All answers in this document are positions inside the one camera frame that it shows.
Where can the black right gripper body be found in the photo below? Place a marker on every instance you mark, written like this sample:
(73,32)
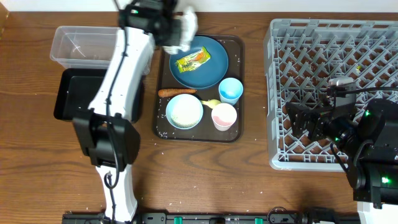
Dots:
(341,132)

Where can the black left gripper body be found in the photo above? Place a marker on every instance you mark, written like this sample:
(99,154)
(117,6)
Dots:
(171,30)

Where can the white tissue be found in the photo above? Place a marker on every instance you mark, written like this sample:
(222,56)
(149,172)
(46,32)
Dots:
(189,29)

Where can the green yellow snack wrapper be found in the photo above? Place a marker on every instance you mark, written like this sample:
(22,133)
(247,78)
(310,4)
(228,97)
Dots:
(193,61)

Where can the pink cup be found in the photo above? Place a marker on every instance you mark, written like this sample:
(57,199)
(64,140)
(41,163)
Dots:
(224,116)

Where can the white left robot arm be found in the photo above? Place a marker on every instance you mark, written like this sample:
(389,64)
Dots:
(104,129)

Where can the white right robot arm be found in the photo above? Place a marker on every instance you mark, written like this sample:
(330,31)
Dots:
(370,145)

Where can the grey dishwasher rack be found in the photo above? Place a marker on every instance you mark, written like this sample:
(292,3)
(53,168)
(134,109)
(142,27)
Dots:
(300,57)

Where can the orange carrot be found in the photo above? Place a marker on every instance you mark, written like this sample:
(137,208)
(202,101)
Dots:
(163,93)

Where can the dark blue plate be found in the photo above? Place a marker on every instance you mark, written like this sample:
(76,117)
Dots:
(209,73)

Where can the dark brown serving tray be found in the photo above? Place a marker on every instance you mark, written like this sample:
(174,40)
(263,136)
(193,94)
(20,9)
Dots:
(205,130)

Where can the light blue cup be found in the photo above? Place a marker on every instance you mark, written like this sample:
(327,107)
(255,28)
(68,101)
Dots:
(230,90)

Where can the clear plastic bin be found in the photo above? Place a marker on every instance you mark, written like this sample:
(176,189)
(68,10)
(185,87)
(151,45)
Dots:
(93,47)

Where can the light blue rice bowl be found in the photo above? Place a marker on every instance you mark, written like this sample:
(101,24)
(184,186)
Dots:
(184,111)

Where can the yellow spoon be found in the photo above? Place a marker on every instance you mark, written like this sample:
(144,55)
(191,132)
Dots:
(211,103)

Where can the black rectangular bin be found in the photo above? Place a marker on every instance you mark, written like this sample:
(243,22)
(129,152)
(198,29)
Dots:
(78,87)

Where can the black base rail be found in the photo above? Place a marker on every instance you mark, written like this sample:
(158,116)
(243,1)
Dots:
(278,215)

